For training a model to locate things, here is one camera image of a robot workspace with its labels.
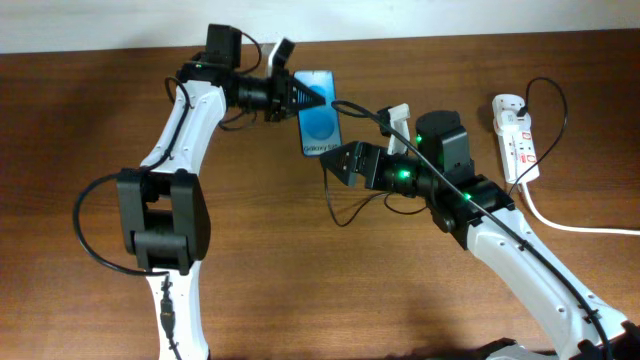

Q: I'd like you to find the blue screen Galaxy smartphone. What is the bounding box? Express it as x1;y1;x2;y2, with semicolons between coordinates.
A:
294;70;342;157

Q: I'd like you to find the black USB charging cable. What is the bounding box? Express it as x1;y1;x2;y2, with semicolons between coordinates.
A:
322;76;569;228

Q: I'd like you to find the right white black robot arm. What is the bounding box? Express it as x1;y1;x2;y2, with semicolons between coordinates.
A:
320;110;639;359

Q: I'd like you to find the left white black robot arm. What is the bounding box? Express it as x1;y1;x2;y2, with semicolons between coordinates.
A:
116;24;325;359

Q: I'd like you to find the white power strip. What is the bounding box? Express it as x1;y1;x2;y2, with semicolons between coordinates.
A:
492;94;540;185

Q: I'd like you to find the right black camera cable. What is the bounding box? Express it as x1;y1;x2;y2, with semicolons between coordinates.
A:
330;99;616;360

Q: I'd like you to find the white USB wall charger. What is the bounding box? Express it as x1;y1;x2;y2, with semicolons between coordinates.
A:
493;110;531;136

